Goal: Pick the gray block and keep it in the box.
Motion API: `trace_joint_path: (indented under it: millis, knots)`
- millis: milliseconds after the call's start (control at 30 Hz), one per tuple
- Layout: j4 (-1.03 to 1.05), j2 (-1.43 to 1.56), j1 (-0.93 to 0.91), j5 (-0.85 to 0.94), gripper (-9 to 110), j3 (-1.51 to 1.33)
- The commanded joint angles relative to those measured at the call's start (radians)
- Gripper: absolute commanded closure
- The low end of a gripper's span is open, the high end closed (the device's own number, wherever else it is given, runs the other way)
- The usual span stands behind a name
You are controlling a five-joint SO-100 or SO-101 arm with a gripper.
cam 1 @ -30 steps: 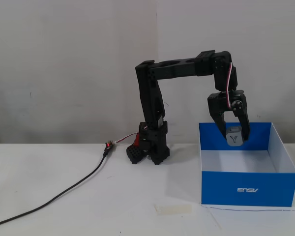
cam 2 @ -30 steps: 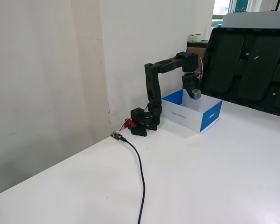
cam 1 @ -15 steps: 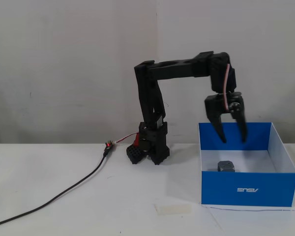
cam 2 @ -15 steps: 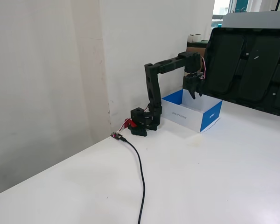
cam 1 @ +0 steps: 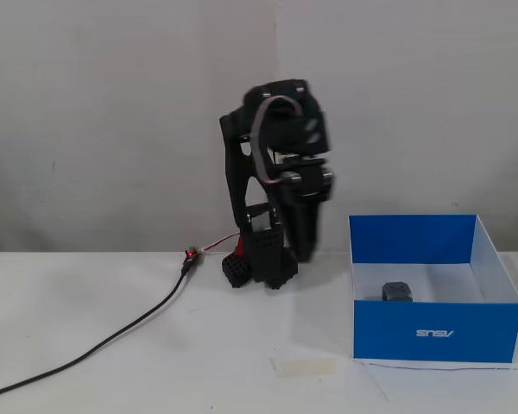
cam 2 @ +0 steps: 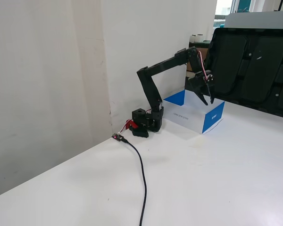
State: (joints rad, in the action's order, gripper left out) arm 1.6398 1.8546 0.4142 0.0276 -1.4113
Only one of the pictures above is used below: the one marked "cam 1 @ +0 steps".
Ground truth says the black clamp with red handle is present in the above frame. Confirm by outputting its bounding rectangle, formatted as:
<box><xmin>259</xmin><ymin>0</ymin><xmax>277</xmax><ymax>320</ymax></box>
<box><xmin>220</xmin><ymin>234</ymin><xmax>255</xmax><ymax>289</ymax></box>

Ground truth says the gray lettered block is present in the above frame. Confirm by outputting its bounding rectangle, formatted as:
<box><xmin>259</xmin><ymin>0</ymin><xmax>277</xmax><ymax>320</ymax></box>
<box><xmin>380</xmin><ymin>280</ymin><xmax>415</xmax><ymax>304</ymax></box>

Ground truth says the blue and white cardboard box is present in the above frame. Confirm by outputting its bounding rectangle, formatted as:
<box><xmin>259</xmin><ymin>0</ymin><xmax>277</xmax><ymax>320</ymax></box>
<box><xmin>347</xmin><ymin>214</ymin><xmax>518</xmax><ymax>371</ymax></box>

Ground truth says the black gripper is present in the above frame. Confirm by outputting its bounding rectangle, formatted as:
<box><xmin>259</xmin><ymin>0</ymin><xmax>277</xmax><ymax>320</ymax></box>
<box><xmin>277</xmin><ymin>155</ymin><xmax>336</xmax><ymax>264</ymax></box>

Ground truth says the black power cable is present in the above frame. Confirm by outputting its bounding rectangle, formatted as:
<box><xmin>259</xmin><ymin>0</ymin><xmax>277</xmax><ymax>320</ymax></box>
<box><xmin>0</xmin><ymin>260</ymin><xmax>192</xmax><ymax>400</ymax></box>

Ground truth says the white red servo wire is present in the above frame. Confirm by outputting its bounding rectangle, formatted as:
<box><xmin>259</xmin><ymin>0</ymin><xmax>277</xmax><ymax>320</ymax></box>
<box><xmin>250</xmin><ymin>96</ymin><xmax>304</xmax><ymax>187</ymax></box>

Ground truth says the clear tape strip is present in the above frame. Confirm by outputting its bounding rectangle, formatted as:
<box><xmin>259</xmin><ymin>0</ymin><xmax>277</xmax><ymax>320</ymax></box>
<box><xmin>268</xmin><ymin>357</ymin><xmax>338</xmax><ymax>379</ymax></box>

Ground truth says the white red board wire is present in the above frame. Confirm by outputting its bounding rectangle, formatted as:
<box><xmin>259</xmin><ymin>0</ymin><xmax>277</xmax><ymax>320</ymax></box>
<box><xmin>199</xmin><ymin>233</ymin><xmax>242</xmax><ymax>254</ymax></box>

